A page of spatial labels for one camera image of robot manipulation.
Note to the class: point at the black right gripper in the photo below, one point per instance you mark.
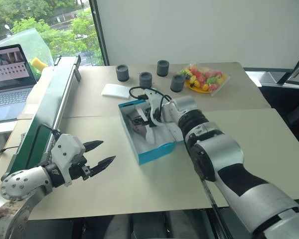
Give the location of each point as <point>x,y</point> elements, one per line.
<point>142,120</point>

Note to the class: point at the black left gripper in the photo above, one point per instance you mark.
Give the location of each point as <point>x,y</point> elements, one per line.
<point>77,171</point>

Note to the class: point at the white shoe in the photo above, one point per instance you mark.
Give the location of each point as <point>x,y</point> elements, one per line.
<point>150,138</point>

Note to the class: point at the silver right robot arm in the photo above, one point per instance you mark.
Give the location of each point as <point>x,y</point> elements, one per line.
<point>214,152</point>

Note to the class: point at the blue cardboard shoebox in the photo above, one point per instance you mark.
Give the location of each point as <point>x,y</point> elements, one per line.
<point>154,153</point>

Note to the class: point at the white foam pad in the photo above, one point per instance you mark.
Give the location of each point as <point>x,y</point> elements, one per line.
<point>115,91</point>

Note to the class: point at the dark grey cylinder cup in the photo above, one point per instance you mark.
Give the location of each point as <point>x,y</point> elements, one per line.
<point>177,83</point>
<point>146,79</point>
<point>163,67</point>
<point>122,72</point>

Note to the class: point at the yellow plate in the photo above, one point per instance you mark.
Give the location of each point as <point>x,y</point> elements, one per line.
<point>198,89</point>

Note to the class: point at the green conveyor belt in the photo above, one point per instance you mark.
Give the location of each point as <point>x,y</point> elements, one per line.
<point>52,99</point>

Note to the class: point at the clear bag of toy fruits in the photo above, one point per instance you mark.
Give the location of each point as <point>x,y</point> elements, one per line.
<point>204,77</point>

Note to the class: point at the yellow sponge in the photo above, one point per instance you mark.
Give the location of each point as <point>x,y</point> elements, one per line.
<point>39,64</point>

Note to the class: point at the grey laptop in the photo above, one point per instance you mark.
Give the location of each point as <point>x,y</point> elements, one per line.
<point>10,79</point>

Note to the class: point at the green translucent plastic bag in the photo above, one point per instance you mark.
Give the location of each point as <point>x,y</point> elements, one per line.
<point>37,42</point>

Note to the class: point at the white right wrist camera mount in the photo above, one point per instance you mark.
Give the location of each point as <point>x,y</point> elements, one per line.
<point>153,104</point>

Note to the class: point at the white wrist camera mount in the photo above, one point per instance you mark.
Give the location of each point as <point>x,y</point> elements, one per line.
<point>153,104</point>
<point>64,149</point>

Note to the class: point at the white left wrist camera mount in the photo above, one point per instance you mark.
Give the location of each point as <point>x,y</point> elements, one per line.
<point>64,149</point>

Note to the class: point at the black window frame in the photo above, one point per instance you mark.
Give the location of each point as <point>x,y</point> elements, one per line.
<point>99,32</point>

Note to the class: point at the metal table edge rail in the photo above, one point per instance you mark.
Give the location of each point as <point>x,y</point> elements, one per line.
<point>215,209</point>

